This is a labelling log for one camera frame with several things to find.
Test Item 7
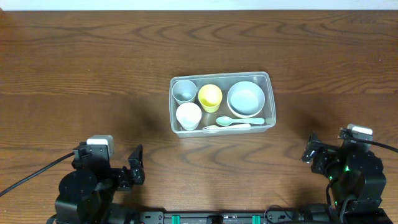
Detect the white plastic cup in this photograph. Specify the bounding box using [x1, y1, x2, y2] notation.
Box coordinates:
[176, 103, 202, 131]

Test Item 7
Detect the mint green plastic spoon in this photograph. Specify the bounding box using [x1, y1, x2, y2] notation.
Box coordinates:
[216, 116, 266, 126]

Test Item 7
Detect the left black cable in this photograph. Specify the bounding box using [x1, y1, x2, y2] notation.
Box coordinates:
[0, 151, 76, 198]

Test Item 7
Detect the white plastic bowl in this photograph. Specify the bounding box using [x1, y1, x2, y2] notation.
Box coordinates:
[227, 103, 262, 118]

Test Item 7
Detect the grey plastic cup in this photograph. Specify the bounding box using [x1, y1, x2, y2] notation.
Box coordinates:
[172, 80, 197, 105]

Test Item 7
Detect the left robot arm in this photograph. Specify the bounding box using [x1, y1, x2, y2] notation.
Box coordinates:
[47, 142, 145, 223]

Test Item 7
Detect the black cable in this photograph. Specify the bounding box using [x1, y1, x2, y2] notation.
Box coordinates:
[0, 151, 76, 198]
[340, 128, 398, 154]

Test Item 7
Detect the right black cable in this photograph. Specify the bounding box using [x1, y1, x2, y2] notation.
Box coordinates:
[340, 128, 398, 154]

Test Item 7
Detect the light blue plastic bowl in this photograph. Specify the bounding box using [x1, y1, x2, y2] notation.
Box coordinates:
[227, 81, 266, 114]

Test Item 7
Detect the clear plastic container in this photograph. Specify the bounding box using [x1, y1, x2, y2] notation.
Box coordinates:
[169, 72, 276, 138]

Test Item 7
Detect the yellow plastic cup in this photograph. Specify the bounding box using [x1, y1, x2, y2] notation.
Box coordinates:
[198, 84, 223, 113]

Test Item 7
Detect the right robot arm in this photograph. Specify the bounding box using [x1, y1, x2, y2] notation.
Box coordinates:
[302, 129, 392, 223]

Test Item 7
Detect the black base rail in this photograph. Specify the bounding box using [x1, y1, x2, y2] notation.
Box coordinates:
[137, 208, 334, 224]

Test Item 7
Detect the pale pink plastic fork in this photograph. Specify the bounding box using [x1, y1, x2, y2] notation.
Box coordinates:
[202, 124, 251, 131]

